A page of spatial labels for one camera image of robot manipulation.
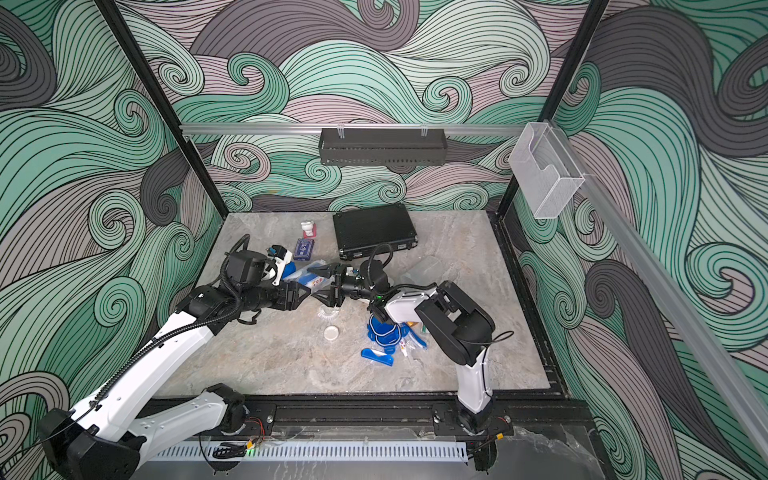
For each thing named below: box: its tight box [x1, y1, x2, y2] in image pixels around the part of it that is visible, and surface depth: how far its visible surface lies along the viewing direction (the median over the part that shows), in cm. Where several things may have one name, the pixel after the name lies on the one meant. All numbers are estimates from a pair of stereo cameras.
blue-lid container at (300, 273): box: [282, 259, 335, 292], surface depth 78 cm
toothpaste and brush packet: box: [400, 322, 429, 358], surface depth 87 cm
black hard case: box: [332, 204, 418, 261], surface depth 113 cm
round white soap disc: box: [323, 325, 340, 341], surface depth 90 cm
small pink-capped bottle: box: [300, 221, 317, 239], surface depth 112 cm
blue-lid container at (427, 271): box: [400, 256, 445, 285], surface depth 103 cm
